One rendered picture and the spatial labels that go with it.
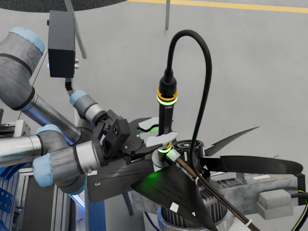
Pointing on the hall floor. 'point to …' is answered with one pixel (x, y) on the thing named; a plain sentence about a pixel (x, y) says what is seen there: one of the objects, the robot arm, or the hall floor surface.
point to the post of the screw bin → (128, 203)
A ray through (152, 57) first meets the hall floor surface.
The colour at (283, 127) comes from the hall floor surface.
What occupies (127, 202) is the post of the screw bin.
